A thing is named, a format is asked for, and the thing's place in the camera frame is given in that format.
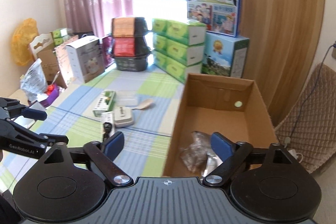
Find quilted brown chair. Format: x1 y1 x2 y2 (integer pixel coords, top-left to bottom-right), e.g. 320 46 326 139
275 63 335 173

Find white appliance box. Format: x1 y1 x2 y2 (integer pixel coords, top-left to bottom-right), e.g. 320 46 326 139
66 35 105 83

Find green white medicine box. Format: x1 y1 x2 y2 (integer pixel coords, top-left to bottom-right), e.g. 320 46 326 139
92 90 116 117

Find brown cardboard box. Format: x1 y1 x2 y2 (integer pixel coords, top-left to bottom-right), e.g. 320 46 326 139
163 73 277 177

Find green tissue pack stack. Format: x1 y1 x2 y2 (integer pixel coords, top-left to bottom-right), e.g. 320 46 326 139
152 18 207 83

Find clear plastic case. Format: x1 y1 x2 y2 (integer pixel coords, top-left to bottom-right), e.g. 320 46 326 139
115 90 138 107

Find blue milk carton lower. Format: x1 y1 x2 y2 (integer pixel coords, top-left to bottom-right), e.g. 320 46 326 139
202 32 249 79

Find white power strip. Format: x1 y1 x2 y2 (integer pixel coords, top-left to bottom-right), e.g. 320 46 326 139
284 136 303 163

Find plaid tablecloth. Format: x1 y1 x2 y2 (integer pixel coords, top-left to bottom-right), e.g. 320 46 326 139
0 63 187 196

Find black cable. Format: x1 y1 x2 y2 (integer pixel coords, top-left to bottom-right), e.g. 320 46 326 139
102 121 116 142

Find clear bag with rings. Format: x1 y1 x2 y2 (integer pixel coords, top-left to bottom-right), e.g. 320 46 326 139
180 131 223 179

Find stacked black food containers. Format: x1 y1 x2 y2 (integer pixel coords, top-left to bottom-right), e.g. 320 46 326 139
112 16 151 72

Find white printed plastic bag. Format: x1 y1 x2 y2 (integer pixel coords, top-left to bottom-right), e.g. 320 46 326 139
20 59 48 102

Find white plug night light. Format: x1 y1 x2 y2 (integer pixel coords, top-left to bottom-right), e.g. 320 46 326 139
113 106 135 128

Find wall power socket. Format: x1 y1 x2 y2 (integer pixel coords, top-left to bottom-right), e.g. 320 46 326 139
331 42 336 59

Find white ointment box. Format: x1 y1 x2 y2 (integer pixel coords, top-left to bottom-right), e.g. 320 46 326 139
101 111 115 141

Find brown printed cardboard carton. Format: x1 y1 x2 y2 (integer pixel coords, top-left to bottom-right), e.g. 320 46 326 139
55 35 79 87

